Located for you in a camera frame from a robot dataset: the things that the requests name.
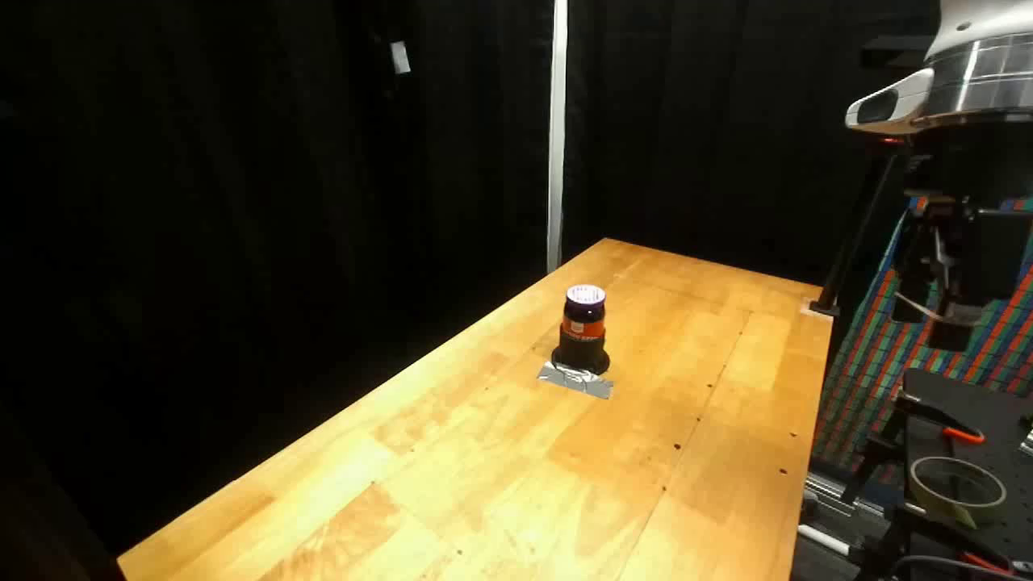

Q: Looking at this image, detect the dark cup with orange band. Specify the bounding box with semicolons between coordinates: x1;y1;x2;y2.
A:
552;280;612;379

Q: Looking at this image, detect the grey tape patch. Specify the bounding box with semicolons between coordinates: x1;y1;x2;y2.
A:
536;359;617;403

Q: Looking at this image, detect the white vertical pole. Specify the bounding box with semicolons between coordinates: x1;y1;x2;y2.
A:
543;0;571;275

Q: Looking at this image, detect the black slanted stand pole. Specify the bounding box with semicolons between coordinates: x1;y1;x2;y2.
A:
806;138;910;321

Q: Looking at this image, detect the black equipment cart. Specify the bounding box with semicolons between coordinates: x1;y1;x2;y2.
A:
793;368;1033;581

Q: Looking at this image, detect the tape roll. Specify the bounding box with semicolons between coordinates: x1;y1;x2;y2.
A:
906;451;1009;529

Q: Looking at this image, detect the red handled clamp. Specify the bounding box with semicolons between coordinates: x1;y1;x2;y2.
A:
900;392;991;451

